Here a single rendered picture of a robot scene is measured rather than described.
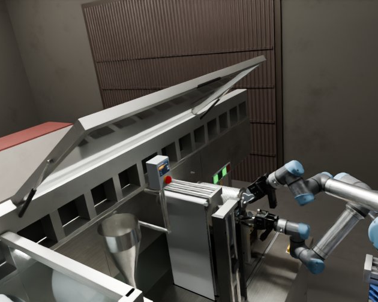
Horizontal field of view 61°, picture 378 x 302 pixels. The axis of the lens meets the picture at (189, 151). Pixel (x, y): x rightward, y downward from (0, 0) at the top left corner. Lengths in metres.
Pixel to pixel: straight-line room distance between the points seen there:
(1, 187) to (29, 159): 0.59
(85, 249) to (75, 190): 0.25
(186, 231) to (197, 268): 0.20
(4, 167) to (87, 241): 4.39
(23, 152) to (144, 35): 2.69
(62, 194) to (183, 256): 0.67
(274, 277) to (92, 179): 1.04
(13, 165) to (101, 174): 4.44
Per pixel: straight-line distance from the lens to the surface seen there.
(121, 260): 1.15
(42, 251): 1.00
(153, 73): 4.91
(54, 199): 1.23
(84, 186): 1.30
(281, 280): 1.78
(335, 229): 1.68
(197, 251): 1.54
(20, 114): 7.35
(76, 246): 1.35
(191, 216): 1.43
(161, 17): 4.72
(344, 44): 3.91
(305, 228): 1.71
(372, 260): 2.19
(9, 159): 5.69
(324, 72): 3.97
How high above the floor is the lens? 2.12
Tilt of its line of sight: 21 degrees down
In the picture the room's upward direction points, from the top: 7 degrees counter-clockwise
